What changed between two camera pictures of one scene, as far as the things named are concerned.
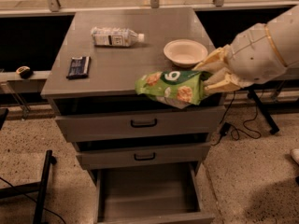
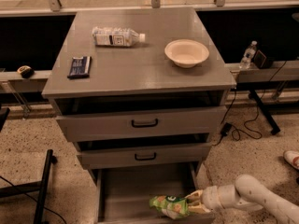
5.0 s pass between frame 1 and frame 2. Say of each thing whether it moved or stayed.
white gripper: moved
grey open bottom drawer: stayed
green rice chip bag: moved
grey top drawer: stayed
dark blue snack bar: stayed
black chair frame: stayed
